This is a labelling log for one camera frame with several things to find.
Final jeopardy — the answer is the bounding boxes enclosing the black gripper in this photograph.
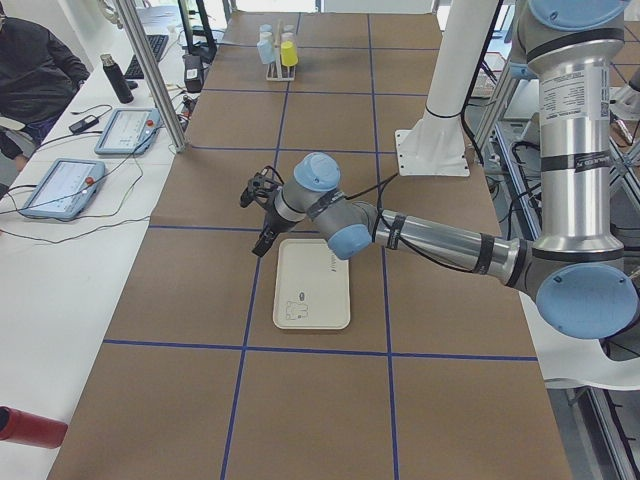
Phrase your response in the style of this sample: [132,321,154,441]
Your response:
[240,167,290,257]

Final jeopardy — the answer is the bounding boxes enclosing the yellow plastic cup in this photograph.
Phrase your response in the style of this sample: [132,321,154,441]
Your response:
[280,40,299,68]

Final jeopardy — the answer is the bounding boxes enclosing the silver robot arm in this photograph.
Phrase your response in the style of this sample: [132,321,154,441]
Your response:
[240,1,639,339]

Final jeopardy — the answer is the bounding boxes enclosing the cream plastic tray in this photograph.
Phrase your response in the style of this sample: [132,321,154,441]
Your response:
[273,239,351,330]

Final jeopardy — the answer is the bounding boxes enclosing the blue teach pendant far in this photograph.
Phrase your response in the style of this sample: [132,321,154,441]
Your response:
[94,108,162,156]

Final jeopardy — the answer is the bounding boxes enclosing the blue teach pendant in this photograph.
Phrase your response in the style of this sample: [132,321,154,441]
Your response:
[94,108,162,156]
[18,158,107,221]

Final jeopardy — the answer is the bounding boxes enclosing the black box with label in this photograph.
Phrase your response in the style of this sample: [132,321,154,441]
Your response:
[183,54,204,93]

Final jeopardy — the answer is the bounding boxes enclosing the black computer monitor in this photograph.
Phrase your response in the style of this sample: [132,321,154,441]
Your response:
[177,0,217,64]

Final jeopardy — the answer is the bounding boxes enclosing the blue teach pendant near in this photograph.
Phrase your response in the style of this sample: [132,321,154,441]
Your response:
[18,158,107,221]

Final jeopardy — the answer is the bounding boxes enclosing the black keyboard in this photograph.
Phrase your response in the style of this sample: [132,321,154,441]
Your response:
[123,33,170,81]

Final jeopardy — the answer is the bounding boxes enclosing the black water bottle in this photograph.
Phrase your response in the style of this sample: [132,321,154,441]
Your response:
[100,54,134,104]

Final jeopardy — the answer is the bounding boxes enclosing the person in black jacket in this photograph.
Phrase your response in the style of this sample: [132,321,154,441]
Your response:
[1,14,90,145]

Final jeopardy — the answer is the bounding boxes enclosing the red bottle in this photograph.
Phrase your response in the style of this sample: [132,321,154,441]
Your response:
[1,406,68,449]

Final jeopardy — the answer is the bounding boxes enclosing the white chair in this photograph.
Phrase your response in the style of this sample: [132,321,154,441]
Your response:
[519,293,639,391]

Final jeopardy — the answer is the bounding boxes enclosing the white wire cup rack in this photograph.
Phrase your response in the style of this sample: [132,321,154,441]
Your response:
[265,19,298,82]

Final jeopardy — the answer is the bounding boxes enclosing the grey aluminium frame post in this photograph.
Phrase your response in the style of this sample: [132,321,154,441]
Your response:
[114,0,186,153]

